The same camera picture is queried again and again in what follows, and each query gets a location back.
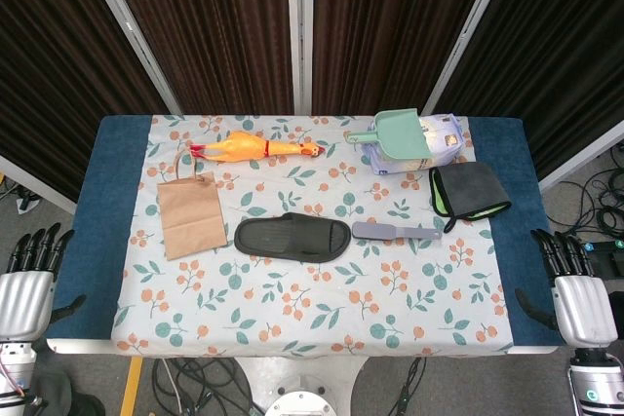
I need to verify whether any black slipper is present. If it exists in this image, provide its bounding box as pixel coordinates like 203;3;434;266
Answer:
233;212;352;264

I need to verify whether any grey green folded cloth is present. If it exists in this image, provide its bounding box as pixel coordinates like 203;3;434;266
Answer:
428;161;513;234

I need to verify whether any brown paper bag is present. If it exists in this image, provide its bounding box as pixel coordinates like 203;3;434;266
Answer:
156;148;229;262

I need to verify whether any black floor cable bundle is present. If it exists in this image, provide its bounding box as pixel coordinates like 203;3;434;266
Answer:
150;357;267;416
553;142;624;242

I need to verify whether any blue table cover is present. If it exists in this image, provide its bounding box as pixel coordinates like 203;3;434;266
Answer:
46;114;579;348

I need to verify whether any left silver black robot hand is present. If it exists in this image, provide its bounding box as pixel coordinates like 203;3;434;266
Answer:
0;222;88;345

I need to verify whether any white table pedestal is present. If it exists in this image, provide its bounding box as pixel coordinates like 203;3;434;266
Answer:
232;355;372;416

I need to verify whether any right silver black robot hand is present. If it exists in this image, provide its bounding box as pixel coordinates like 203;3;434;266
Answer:
515;228;620;349

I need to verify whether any yellow rubber chicken toy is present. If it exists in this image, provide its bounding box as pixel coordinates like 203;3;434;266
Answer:
189;131;327;164

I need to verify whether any dark brown partition panel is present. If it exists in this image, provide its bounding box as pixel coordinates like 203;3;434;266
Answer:
0;0;184;215
287;0;518;116
421;0;624;193
75;0;306;116

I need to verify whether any black floor pedal box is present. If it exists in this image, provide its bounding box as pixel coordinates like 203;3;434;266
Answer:
592;249;624;282

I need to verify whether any white round base disc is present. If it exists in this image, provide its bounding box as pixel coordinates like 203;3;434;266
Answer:
265;389;342;416

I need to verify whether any purple plastic-wrapped pack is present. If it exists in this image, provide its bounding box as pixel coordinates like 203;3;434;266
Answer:
366;114;463;176

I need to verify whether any green plastic dustpan scoop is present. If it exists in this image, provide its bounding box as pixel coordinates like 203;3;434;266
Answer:
344;107;434;163

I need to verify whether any floral patterned tablecloth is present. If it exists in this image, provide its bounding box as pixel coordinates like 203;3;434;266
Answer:
110;114;514;358

